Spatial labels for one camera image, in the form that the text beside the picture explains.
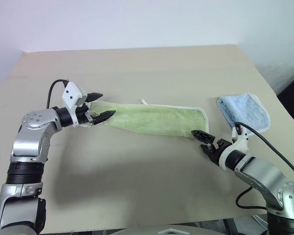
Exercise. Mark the metal table frame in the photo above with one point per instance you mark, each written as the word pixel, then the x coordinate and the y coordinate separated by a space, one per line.
pixel 237 224

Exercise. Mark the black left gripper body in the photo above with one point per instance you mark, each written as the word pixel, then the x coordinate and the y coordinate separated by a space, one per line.
pixel 82 115

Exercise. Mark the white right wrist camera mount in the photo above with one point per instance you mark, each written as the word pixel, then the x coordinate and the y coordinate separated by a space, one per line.
pixel 240 144

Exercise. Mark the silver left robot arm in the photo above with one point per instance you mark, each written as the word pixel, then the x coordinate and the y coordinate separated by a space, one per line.
pixel 30 143

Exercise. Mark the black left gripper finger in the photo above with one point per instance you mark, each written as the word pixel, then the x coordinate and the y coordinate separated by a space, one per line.
pixel 94 96
pixel 104 116

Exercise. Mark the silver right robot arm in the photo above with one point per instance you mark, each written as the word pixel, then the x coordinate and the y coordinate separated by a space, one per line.
pixel 264 174

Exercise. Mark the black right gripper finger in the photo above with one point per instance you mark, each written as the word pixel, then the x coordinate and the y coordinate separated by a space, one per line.
pixel 203 135
pixel 209 151

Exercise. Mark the green towel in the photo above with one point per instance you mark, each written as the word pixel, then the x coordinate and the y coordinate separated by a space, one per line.
pixel 152 116

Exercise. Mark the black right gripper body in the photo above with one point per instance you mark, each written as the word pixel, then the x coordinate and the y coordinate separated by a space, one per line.
pixel 219 148

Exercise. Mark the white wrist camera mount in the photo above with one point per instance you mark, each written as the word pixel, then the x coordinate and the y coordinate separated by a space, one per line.
pixel 70 94
pixel 240 144

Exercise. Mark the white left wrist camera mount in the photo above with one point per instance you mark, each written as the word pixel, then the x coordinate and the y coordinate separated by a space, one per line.
pixel 70 94

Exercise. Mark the folded blue towel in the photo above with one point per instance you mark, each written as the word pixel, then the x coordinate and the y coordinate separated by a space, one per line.
pixel 247 110

